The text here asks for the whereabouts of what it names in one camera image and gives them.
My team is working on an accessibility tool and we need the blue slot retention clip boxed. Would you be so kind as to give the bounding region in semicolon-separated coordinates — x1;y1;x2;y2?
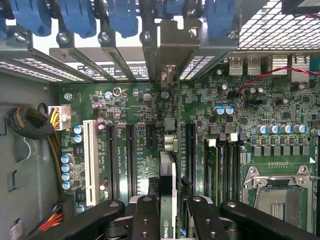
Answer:
9;0;52;37
107;0;138;38
203;0;237;38
157;0;187;20
58;0;97;38

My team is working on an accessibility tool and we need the CPU socket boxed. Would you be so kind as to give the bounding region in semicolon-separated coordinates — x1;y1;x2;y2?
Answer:
241;163;320;237

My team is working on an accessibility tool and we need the metal slot cover plate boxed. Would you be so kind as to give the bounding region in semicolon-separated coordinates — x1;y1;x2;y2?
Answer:
49;47;118;83
101;46;138;82

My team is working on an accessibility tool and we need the gray power supply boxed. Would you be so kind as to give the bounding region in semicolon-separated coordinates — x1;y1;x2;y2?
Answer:
0;72;61;240

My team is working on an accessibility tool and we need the black open PC case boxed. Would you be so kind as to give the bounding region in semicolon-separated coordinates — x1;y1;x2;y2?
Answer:
0;0;320;240

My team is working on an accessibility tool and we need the perforated slot cover plate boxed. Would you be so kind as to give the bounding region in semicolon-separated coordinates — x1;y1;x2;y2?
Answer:
179;55;216;81

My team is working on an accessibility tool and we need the black RAM slot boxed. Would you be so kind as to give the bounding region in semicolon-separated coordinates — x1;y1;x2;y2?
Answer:
205;138;220;206
226;132;238;203
236;131;248;201
218;133;228;206

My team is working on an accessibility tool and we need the red yellow wire bundle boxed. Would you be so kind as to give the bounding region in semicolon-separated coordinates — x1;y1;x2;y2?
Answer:
37;204;65;232

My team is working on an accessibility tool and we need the green motherboard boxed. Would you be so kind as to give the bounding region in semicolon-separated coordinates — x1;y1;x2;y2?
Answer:
58;57;320;240

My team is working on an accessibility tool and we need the metal USB port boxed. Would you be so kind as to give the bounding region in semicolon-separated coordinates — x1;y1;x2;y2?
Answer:
228;57;243;76
246;57;262;76

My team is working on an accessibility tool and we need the short black expansion slot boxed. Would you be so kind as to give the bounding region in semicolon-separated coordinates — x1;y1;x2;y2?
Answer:
146;123;158;150

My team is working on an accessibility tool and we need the white PCI expansion slot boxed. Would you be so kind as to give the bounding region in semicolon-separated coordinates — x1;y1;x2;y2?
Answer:
83;119;100;207

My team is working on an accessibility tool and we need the white power connector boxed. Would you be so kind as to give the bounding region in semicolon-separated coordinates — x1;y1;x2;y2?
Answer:
47;104;72;132

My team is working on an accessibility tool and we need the red black fan wire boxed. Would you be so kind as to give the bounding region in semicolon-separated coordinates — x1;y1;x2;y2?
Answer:
237;65;320;96

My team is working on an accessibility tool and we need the braided yellow black wire bundle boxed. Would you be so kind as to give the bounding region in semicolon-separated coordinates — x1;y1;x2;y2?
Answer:
6;106;63;198

